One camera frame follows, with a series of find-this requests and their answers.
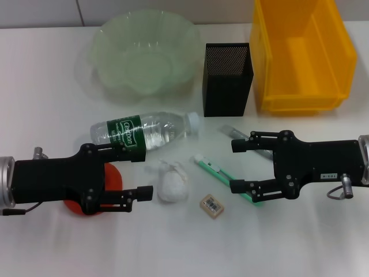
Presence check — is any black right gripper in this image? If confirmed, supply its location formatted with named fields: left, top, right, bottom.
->
left=229, top=129, right=362, bottom=203

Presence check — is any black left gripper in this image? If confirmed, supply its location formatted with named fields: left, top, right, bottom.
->
left=13, top=143, right=147, bottom=216

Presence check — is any red-orange fruit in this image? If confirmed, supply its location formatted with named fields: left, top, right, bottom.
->
left=63, top=163, right=124, bottom=216

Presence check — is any white garlic bulb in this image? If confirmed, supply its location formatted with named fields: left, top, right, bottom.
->
left=144, top=158, right=193, bottom=203

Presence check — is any clear green-label water bottle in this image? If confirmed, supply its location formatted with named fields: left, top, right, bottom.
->
left=89, top=111, right=200, bottom=153

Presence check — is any green utility knife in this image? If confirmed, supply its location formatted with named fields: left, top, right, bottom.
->
left=192, top=155, right=265, bottom=206

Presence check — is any grey pen in clear sleeve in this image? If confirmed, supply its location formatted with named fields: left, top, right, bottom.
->
left=220, top=124, right=274, bottom=159

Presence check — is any beige eraser with barcode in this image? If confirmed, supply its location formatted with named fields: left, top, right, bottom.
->
left=198, top=194, right=225, bottom=219

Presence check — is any black mesh pen holder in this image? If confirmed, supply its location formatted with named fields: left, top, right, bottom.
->
left=203, top=42, right=254, bottom=118

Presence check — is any silver left gripper connector stud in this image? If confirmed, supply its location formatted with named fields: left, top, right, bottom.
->
left=33, top=147, right=49, bottom=160

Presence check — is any silver gripper connector stud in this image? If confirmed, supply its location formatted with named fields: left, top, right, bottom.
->
left=341, top=173, right=355, bottom=199
left=33, top=147, right=49, bottom=160

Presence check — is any pale green wavy glass bowl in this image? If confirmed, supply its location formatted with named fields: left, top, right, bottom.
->
left=76, top=8, right=202, bottom=104

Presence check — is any silver right gripper connector stud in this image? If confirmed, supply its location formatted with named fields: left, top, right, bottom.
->
left=341, top=173, right=355, bottom=199

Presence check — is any yellow plastic storage bin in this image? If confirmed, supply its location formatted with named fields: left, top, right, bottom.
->
left=249, top=0, right=358, bottom=116

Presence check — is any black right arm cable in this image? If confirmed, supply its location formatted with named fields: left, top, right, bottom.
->
left=326, top=186, right=346, bottom=200

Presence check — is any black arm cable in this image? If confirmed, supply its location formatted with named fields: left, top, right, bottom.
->
left=0, top=201, right=44, bottom=216
left=326, top=186, right=346, bottom=200

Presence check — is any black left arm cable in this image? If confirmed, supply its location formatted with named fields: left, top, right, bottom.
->
left=0, top=201, right=44, bottom=216

